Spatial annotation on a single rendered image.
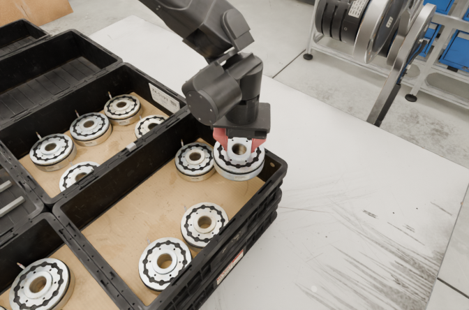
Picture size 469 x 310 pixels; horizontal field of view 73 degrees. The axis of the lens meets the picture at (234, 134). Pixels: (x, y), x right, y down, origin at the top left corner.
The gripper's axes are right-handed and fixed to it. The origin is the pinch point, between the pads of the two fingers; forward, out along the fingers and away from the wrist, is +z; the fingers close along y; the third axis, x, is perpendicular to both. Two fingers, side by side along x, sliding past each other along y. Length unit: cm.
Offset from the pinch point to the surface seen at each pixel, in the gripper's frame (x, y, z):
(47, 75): 42, -67, 20
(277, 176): -0.9, 8.4, 7.8
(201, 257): -18.9, -5.2, 8.0
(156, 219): -7.3, -17.4, 18.5
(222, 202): -2.1, -3.0, 18.1
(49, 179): 1, -46, 19
